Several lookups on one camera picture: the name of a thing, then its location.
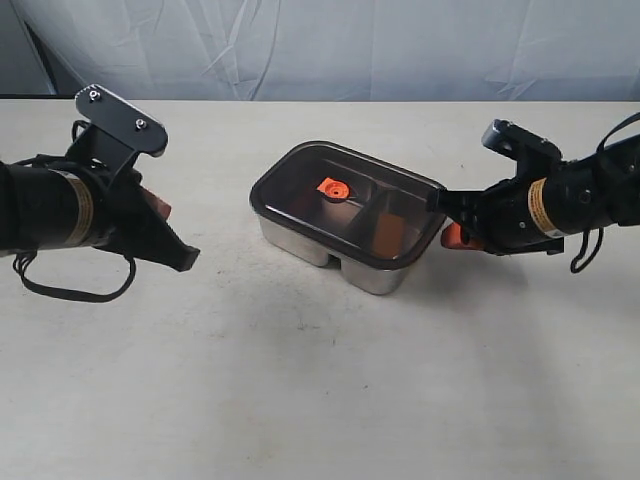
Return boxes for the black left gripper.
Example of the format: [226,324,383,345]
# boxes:
[49,164,200,272]

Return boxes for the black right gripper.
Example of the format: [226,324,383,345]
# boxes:
[426,175,568,256]

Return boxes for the yellow toy cheese wedge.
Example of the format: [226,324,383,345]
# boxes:
[372,212,405,259]

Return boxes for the dark transparent lunch box lid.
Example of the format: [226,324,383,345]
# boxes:
[249,140,445,269]

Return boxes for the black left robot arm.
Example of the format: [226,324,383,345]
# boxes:
[1,155,199,272]

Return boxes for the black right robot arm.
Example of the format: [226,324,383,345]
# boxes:
[426,136,639,256]

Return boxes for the stainless steel lunch box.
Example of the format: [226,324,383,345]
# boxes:
[257,212,446,296]

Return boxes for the grey-blue backdrop cloth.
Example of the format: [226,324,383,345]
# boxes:
[1,1,639,101]

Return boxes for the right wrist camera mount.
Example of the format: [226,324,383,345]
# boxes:
[481,119,562,180]

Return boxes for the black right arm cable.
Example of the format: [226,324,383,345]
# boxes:
[569,112,640,275]

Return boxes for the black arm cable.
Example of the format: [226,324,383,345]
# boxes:
[12,249,138,303]
[569,112,640,275]

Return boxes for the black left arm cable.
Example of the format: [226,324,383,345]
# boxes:
[12,249,138,303]

